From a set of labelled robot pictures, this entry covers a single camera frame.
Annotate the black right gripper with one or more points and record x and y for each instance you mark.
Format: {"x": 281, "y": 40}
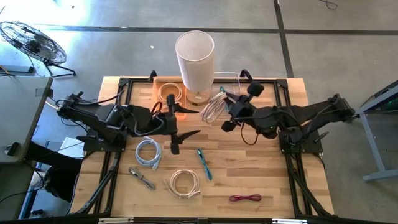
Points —
{"x": 242, "y": 109}

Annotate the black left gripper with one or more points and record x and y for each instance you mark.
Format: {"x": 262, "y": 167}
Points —
{"x": 146, "y": 121}

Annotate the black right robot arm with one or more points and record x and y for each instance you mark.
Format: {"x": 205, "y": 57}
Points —
{"x": 311, "y": 113}

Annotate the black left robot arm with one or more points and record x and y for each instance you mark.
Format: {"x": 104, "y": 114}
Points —
{"x": 90, "y": 116}

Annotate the table lamp with white shade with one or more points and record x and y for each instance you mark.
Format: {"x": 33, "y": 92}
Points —
{"x": 195, "y": 62}

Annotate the white paper sheet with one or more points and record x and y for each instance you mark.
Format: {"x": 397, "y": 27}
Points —
{"x": 71, "y": 147}

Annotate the black bag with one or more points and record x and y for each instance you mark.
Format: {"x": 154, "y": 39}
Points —
{"x": 60, "y": 183}

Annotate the black crossbeam with silver brackets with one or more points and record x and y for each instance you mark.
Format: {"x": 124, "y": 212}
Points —
{"x": 62, "y": 221}

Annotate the grey desk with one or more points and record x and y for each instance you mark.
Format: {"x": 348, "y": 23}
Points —
{"x": 18, "y": 118}

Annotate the black floor fan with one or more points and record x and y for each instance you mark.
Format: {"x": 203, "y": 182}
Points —
{"x": 34, "y": 43}

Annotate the small black desk device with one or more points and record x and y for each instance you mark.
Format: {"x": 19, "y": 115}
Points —
{"x": 12, "y": 148}

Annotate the grey metal table frame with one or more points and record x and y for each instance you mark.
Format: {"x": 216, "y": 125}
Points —
{"x": 371, "y": 149}

